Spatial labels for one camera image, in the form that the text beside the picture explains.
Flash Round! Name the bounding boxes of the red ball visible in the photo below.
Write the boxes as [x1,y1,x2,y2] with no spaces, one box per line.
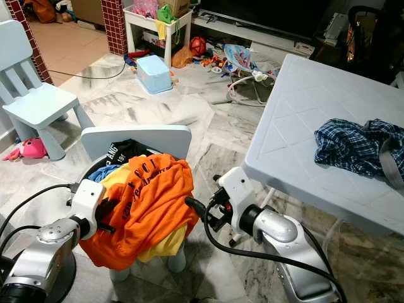
[189,36,208,56]

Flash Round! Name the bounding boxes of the brown cardboard box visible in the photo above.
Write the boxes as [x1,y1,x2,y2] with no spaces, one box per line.
[161,0,193,18]

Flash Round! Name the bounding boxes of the black printed shirt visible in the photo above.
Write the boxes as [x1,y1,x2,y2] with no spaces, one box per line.
[98,140,152,166]

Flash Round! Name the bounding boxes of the white child's chair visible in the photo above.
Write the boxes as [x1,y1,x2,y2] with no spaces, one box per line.
[80,125,193,283]

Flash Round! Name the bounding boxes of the orange t-shirt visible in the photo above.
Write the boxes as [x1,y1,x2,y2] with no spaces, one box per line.
[78,153,201,272]

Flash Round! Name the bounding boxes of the orange bag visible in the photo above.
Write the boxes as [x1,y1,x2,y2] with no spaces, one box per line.
[172,46,194,70]

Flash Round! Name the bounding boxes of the grey folding table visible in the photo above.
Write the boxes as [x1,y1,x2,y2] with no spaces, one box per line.
[241,53,404,237]

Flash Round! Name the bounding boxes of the small white shelf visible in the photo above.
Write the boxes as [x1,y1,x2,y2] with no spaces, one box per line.
[123,0,193,67]

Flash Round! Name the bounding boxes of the yellow shirt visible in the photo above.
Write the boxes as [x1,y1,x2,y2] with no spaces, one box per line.
[101,165,190,264]

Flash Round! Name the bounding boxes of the light blue child's chair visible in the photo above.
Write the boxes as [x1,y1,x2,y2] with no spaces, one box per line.
[0,20,95,161]

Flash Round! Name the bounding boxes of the red brick pillar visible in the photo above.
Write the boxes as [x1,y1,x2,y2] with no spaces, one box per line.
[101,0,128,56]
[9,0,52,86]

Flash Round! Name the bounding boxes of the light blue plastic box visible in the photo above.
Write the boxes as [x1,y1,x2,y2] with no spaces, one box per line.
[136,55,174,95]

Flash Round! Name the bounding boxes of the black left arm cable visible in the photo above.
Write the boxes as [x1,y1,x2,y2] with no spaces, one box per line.
[0,184,75,253]

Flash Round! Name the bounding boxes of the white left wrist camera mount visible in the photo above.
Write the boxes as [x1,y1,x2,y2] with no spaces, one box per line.
[69,179,107,223]

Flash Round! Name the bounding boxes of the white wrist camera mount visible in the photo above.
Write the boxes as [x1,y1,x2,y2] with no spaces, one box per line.
[218,167,256,231]
[69,179,107,223]

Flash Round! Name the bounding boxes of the pink plush toy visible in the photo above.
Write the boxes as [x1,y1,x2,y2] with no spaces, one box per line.
[3,138,48,161]

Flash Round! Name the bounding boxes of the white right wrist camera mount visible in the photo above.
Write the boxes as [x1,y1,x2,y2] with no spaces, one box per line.
[218,167,256,231]

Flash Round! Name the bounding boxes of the colourful baby bouncer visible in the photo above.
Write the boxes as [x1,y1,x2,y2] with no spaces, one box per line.
[218,43,275,105]

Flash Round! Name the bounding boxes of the blue plaid shirt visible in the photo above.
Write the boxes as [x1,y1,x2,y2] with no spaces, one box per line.
[314,118,404,190]

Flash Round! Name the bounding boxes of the black television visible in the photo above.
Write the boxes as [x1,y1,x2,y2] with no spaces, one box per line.
[196,0,404,48]

